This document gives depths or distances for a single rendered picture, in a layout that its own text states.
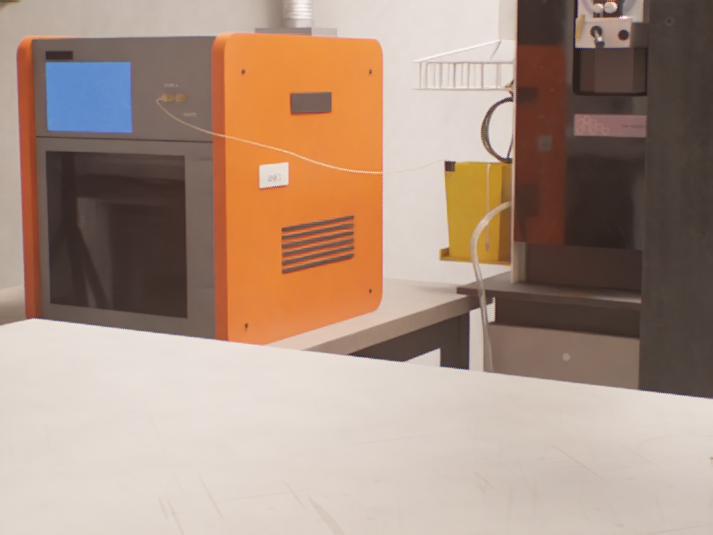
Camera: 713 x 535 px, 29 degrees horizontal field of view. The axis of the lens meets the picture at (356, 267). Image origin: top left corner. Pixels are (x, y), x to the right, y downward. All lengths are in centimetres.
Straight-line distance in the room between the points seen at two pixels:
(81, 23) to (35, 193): 226
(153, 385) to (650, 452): 30
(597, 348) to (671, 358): 82
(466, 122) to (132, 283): 176
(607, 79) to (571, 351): 42
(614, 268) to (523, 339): 19
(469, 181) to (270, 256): 53
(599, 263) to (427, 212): 142
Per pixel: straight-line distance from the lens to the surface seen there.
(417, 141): 360
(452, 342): 236
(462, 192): 231
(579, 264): 225
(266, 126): 187
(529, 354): 220
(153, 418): 74
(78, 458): 67
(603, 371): 215
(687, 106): 130
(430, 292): 234
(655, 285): 133
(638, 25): 210
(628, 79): 210
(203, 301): 184
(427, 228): 361
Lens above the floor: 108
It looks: 8 degrees down
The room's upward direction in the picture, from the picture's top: straight up
